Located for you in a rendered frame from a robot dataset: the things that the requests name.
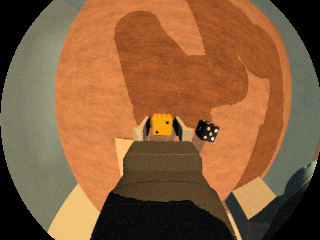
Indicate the black die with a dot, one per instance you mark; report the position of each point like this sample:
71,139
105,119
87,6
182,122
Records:
207,131

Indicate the yellow die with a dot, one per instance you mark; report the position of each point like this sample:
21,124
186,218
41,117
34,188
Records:
161,125

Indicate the tan square mat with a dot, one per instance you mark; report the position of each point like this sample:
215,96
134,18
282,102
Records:
122,145

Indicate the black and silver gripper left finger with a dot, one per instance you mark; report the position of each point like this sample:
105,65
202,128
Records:
140,133

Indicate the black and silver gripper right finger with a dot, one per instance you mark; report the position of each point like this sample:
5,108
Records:
184,133

